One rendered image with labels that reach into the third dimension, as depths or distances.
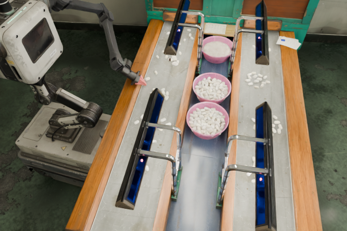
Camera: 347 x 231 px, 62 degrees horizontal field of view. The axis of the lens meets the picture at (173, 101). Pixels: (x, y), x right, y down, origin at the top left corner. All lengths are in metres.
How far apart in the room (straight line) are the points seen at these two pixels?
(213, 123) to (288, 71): 0.72
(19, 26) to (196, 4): 1.45
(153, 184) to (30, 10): 1.08
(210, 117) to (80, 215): 0.95
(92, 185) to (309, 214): 1.11
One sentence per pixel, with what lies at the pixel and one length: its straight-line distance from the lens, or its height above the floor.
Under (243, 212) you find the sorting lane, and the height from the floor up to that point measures 0.74.
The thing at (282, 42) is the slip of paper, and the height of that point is 0.77.
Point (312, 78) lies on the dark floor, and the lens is 3.43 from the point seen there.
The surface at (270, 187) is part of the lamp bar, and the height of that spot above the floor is 1.11.
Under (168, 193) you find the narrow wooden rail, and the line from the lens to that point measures 1.57.
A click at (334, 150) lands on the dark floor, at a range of 2.91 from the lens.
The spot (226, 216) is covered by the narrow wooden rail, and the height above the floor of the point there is 0.76.
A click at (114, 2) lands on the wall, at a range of 3.64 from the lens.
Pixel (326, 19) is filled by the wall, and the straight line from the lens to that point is 3.80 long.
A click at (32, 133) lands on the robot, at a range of 2.36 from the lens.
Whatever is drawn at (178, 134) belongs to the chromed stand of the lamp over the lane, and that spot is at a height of 1.08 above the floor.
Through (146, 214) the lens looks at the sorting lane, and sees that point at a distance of 1.57.
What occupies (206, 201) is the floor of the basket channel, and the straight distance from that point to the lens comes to 1.66.
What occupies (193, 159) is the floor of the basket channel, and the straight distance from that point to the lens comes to 1.76.
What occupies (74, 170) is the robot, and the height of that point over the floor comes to 0.35.
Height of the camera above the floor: 2.21
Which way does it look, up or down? 49 degrees down
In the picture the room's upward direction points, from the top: 2 degrees counter-clockwise
